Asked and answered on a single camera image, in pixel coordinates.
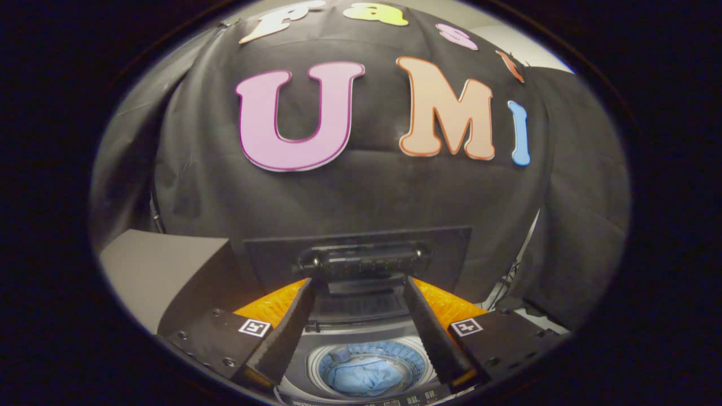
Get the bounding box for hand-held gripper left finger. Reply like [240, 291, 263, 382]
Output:
[164, 276, 317, 390]

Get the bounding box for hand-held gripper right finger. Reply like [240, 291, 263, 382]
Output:
[402, 275, 565, 391]

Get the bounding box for light blue garment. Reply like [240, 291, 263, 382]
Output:
[327, 355, 407, 397]

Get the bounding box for grey and beige cabinet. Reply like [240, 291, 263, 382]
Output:
[99, 228, 252, 336]

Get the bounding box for black backdrop cloth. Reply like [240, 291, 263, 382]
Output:
[90, 0, 631, 333]

